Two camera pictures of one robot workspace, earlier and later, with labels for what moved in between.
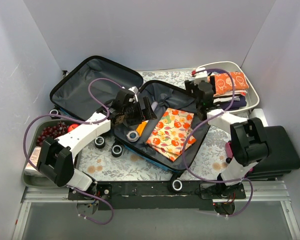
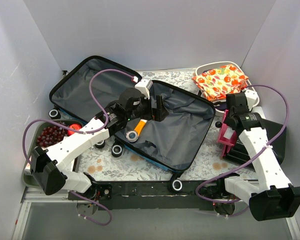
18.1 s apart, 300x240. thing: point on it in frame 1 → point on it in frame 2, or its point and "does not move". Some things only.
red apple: (72, 126) does not move
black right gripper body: (192, 87) → (230, 136)
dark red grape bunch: (53, 131) does not move
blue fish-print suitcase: (83, 87) does not move
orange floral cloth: (169, 134) → (216, 83)
